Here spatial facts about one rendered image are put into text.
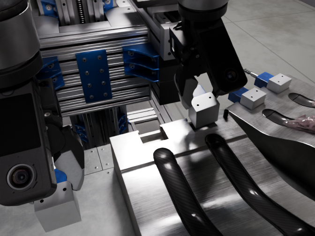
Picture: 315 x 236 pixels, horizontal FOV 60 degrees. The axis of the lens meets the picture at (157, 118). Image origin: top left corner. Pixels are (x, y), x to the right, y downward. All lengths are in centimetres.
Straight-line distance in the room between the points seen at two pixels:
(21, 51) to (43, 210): 21
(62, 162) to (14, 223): 26
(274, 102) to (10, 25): 62
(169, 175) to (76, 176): 18
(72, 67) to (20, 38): 59
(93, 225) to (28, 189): 30
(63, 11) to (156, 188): 62
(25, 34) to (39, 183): 13
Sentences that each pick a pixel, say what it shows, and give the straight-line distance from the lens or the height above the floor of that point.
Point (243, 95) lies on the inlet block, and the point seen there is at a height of 88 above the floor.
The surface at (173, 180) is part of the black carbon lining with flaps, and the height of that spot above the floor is 88.
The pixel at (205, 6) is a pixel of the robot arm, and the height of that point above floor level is 115.
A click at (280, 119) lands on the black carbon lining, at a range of 70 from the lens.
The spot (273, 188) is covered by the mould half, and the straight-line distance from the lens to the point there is 51.
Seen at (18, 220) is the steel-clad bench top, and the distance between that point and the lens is 59.
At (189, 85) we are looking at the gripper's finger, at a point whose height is 100.
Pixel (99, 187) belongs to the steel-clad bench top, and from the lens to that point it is 59.
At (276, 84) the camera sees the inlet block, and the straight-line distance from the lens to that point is 77.
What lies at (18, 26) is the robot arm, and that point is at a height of 118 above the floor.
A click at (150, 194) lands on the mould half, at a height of 88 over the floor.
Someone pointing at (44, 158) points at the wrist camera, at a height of 109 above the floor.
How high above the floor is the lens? 127
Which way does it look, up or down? 41 degrees down
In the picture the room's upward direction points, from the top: straight up
